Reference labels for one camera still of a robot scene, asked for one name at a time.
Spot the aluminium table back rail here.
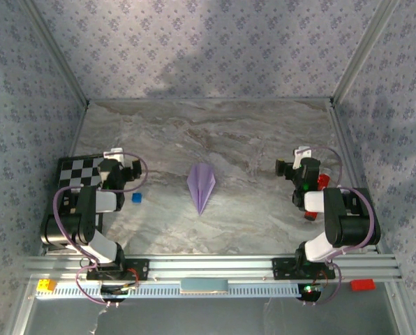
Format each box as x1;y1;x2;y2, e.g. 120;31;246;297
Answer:
87;97;334;104

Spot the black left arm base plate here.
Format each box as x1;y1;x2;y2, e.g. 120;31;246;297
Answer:
85;258;150;282

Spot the aluminium table side rail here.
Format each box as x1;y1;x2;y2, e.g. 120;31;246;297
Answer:
66;103;91;158
328;103;382;254

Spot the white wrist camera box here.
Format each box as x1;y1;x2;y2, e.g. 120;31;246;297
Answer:
292;146;313;169
103;147;126;168

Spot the red glitter tube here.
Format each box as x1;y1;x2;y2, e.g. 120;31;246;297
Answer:
304;173;331;221

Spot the lilac paper sheet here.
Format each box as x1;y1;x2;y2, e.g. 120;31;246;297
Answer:
186;162;216;216

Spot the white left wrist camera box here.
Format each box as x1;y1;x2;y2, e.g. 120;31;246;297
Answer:
103;147;126;168

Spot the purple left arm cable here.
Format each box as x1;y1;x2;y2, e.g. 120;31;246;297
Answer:
52;152;149;308

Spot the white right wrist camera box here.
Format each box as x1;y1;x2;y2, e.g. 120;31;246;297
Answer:
292;146;313;169

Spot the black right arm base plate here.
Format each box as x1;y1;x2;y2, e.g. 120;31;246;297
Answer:
271;257;336;281

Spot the white slotted cable duct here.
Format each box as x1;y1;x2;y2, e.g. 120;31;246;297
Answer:
35;281;299;299

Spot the yellow toy brick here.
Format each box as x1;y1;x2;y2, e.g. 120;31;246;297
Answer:
36;278;57;292

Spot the aluminium frame post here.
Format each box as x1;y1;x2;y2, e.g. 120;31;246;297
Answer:
329;0;403;105
21;0;90;107

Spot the aluminium mounting rail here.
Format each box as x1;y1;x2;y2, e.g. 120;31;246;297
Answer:
22;254;403;283

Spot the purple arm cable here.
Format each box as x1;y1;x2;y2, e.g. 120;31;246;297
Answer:
52;152;149;308
298;146;376;306

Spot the red toy brick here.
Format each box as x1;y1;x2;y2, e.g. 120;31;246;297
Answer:
350;278;376;291

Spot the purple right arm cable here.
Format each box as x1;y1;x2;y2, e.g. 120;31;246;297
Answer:
298;146;376;306

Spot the black controller board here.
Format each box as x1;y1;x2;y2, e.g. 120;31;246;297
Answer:
296;282;324;303
99;283;140;304

